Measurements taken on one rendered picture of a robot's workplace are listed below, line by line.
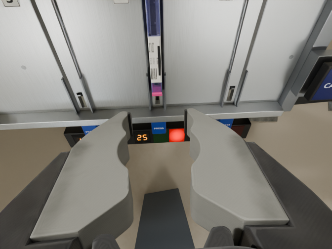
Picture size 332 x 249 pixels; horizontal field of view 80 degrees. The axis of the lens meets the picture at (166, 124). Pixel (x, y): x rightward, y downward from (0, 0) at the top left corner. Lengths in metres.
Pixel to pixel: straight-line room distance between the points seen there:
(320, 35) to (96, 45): 0.26
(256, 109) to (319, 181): 1.08
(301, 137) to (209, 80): 1.03
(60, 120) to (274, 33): 0.31
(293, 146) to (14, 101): 1.19
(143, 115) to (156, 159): 0.77
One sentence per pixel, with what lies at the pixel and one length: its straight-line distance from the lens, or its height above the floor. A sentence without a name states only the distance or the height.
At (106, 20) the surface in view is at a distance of 0.25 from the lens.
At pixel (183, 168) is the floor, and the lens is 1.07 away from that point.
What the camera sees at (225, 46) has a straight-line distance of 0.27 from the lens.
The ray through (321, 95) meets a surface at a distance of 0.32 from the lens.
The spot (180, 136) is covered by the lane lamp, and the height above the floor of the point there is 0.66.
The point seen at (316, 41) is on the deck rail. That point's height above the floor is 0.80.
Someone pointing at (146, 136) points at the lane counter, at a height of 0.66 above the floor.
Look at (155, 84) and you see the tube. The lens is 0.27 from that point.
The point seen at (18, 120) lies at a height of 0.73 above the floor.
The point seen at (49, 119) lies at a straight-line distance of 0.34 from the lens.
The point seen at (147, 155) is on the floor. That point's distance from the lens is 1.05.
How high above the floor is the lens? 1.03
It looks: 87 degrees down
